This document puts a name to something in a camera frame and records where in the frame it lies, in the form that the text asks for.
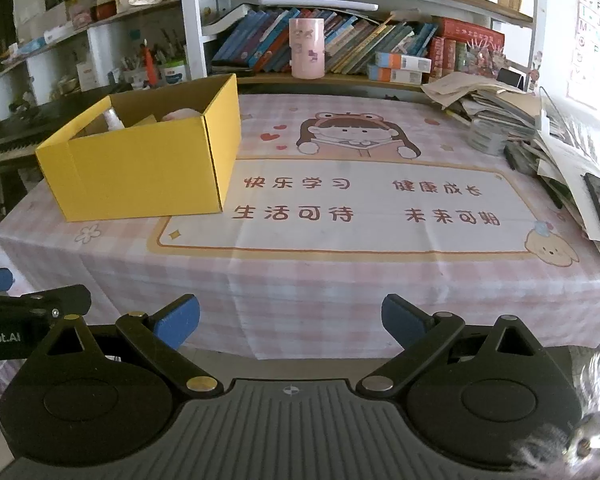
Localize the row of slanted colourful books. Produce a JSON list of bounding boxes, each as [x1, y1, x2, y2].
[[212, 6, 438, 75]]

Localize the grey fluffy cloth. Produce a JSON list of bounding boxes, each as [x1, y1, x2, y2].
[[515, 330, 600, 480]]

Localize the clear tape roll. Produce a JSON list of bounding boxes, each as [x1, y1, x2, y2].
[[467, 119, 507, 156]]

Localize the black digital piano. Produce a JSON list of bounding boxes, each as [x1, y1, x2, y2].
[[0, 92, 111, 181]]

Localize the white wooden bookshelf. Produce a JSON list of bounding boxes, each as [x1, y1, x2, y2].
[[0, 0, 538, 93]]

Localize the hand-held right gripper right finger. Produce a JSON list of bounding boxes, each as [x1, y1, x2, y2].
[[357, 294, 556, 400]]

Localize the pile of papers and books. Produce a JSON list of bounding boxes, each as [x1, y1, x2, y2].
[[422, 71, 543, 128]]

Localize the white light bar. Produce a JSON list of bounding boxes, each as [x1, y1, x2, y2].
[[257, 0, 379, 12]]

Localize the large red book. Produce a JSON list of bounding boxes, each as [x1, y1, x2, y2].
[[436, 16, 506, 47]]

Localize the pale pink plush toy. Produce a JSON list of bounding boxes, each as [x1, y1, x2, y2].
[[161, 107, 204, 122]]

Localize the orange white carton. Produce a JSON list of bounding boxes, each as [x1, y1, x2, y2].
[[375, 51, 432, 72], [368, 66, 424, 85]]

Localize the white pen cup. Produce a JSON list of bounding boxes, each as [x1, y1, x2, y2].
[[158, 60, 188, 86]]

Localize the yellow cardboard box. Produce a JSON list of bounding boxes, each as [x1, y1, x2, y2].
[[35, 73, 243, 223]]

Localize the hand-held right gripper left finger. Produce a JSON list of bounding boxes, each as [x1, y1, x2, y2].
[[25, 294, 220, 400]]

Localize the loose white paper sheets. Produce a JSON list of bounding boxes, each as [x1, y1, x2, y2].
[[505, 85, 600, 267]]

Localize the pink printed cup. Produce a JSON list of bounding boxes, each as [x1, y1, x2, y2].
[[288, 17, 326, 80]]

